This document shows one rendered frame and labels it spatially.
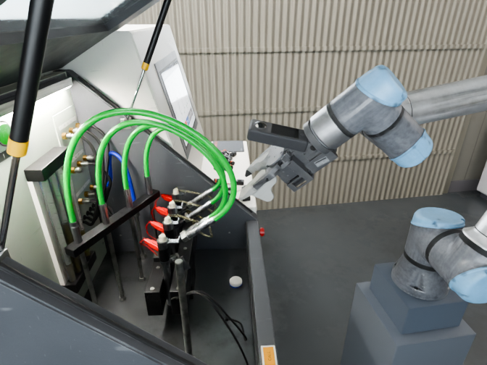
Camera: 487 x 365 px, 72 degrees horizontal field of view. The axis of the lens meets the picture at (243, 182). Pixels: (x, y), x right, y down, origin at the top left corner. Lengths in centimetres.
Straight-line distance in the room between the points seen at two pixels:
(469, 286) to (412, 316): 23
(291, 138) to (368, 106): 14
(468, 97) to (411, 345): 65
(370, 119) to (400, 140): 7
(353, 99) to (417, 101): 23
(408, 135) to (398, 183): 286
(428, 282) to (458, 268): 17
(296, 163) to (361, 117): 14
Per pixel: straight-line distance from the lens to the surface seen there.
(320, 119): 62
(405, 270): 106
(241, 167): 150
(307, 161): 67
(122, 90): 109
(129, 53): 107
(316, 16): 273
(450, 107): 83
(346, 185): 322
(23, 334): 58
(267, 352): 78
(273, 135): 63
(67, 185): 83
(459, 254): 90
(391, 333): 110
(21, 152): 44
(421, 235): 98
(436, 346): 116
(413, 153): 66
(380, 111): 60
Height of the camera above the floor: 159
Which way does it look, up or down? 27 degrees down
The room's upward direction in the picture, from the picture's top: straight up
